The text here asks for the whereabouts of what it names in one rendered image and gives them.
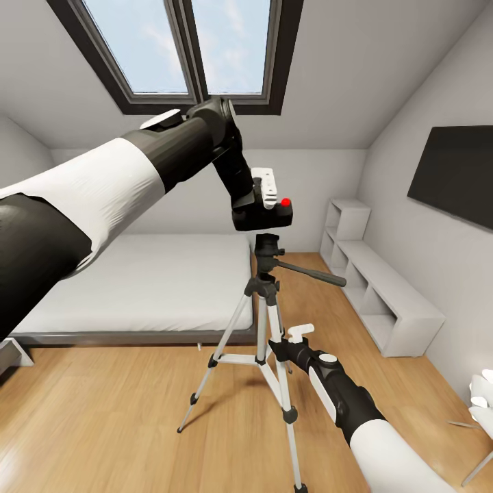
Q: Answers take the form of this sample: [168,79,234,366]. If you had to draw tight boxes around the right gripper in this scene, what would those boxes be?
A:
[268,337,309,367]

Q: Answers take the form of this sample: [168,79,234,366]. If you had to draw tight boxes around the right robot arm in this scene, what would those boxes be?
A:
[268,324,457,493]

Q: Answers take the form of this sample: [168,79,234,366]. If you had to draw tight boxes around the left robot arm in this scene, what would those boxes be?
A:
[0,97,277,343]

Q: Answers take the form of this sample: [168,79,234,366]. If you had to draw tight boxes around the camera tripod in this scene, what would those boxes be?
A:
[177,233,347,493]

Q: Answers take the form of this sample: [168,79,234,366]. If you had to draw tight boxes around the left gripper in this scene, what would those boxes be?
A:
[220,161,257,218]

